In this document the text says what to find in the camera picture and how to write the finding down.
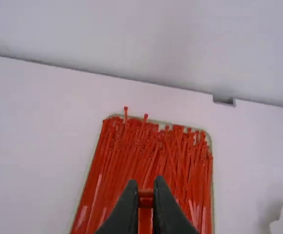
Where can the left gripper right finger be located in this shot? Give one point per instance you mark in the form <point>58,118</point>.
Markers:
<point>166,214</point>

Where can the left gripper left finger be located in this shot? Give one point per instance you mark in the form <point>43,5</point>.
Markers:
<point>124,212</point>

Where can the pale tray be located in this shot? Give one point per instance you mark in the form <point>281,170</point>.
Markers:
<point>209,141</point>

